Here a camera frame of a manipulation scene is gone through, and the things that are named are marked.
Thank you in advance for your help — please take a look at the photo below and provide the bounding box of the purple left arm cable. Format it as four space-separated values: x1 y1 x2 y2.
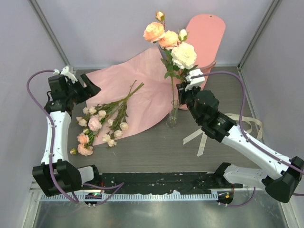
26 69 125 218

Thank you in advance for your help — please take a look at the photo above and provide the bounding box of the aluminium front rail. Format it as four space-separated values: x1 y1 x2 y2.
29 171 290 192

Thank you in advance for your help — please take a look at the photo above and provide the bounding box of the aluminium frame post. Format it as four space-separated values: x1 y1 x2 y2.
28 0 73 71
237 0 282 70

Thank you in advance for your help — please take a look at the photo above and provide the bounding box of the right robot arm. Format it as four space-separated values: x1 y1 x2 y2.
176 83 304 203

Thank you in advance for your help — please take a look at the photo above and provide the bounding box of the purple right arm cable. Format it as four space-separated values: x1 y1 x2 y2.
191 71 304 207

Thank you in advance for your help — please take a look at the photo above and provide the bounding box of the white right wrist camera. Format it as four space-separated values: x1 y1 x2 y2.
185 69 205 91

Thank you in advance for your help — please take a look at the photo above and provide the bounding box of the clear glass vase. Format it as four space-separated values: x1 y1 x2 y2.
166 100 179 128

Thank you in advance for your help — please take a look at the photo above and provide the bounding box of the fallen small rosebud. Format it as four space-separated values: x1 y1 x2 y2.
70 148 78 154

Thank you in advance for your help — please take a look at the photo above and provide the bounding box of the cream ribbon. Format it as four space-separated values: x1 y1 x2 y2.
182 113 263 157

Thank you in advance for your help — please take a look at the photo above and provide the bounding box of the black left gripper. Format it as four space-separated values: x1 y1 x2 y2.
66 74 100 105

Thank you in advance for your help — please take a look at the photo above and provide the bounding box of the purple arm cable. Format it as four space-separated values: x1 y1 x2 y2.
26 69 125 218
191 71 304 207

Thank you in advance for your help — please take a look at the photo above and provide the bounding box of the slotted cable duct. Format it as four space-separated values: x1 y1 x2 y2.
40 191 219 202

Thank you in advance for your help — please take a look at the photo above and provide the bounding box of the pink three-tier shelf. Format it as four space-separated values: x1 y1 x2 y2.
175 13 226 110

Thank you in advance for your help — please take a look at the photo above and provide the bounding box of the peach rose flower stem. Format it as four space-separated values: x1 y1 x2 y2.
77 128 99 157

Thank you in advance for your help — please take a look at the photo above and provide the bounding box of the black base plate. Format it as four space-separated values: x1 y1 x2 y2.
73 172 243 194

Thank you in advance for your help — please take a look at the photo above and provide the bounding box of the aluminium frame post left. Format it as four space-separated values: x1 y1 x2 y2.
28 0 73 71

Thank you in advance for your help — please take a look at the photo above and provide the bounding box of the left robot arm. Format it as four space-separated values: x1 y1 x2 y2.
32 72 101 198

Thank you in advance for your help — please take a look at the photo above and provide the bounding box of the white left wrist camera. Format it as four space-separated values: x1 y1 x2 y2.
53 66 77 83

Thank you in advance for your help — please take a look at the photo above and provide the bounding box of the pink small rose spray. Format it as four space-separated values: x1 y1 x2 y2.
76 80 138 133

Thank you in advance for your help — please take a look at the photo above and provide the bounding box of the white peony flower stem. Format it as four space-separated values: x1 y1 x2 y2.
166 29 197 105

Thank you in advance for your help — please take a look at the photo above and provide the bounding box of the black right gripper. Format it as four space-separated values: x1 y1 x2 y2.
178 81 203 124

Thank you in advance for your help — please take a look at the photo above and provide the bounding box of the aluminium frame post right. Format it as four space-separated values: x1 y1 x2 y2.
237 0 282 70

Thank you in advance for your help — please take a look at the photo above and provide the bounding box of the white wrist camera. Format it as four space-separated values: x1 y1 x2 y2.
185 69 205 91
53 66 77 83

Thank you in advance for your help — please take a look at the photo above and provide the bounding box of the purple pink wrapping paper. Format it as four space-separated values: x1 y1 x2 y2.
86 46 178 138

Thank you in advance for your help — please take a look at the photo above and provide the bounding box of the single green flower stem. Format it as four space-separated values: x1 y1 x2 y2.
143 10 181 119

